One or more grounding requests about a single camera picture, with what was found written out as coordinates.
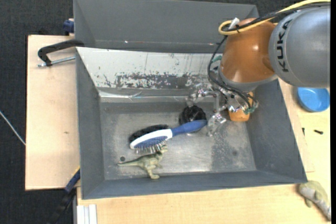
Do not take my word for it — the blue bowl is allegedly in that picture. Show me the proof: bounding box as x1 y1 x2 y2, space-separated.
297 87 331 113

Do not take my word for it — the black oval brush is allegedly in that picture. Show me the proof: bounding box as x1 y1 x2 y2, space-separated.
129 124 169 144

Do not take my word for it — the grey metal bin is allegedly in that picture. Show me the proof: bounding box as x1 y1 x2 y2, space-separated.
72 0 308 200

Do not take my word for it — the green toy dinosaur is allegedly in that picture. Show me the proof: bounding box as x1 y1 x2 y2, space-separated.
117 147 169 180

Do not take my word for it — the black fuzzy ball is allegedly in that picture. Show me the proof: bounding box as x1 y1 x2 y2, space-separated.
178 105 207 125

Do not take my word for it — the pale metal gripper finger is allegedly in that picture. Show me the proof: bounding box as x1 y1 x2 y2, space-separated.
187 88 215 106
206 112 227 137

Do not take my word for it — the blue and white brush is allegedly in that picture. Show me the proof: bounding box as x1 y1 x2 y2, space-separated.
129 120 208 156

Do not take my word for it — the orange cup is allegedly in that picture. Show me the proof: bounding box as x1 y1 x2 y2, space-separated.
227 91 255 122

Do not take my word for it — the pale green toy animal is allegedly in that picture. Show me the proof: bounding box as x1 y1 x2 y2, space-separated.
298 180 331 221

